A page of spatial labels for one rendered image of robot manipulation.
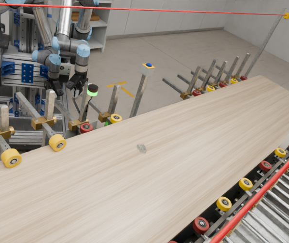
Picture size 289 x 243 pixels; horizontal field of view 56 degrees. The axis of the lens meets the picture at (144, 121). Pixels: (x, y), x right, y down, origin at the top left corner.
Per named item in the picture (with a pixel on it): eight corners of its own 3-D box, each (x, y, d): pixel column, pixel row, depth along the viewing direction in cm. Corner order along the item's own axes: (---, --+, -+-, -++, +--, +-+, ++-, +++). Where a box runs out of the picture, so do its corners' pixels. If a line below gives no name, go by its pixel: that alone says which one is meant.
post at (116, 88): (101, 135, 212) (114, 83, 185) (105, 134, 215) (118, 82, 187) (104, 138, 211) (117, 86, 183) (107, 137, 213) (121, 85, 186)
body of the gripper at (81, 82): (87, 86, 176) (90, 70, 169) (79, 90, 169) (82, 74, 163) (77, 81, 178) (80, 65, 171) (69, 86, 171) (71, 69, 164)
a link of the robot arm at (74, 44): (71, 36, 168) (71, 43, 160) (89, 40, 171) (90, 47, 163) (70, 48, 172) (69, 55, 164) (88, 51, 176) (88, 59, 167)
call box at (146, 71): (139, 73, 200) (142, 63, 196) (145, 71, 205) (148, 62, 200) (145, 77, 197) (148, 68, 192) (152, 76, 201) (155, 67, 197)
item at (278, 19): (239, 82, 362) (281, 6, 305) (242, 81, 368) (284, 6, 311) (246, 87, 356) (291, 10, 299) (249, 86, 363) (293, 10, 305)
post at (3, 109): (1, 168, 161) (-2, 103, 133) (6, 167, 163) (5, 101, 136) (3, 172, 159) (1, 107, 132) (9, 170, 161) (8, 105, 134)
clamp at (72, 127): (67, 127, 180) (68, 121, 177) (84, 122, 189) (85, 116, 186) (72, 132, 177) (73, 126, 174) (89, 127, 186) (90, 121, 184)
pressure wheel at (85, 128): (75, 137, 178) (77, 124, 171) (85, 134, 183) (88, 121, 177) (82, 145, 174) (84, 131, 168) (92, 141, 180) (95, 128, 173)
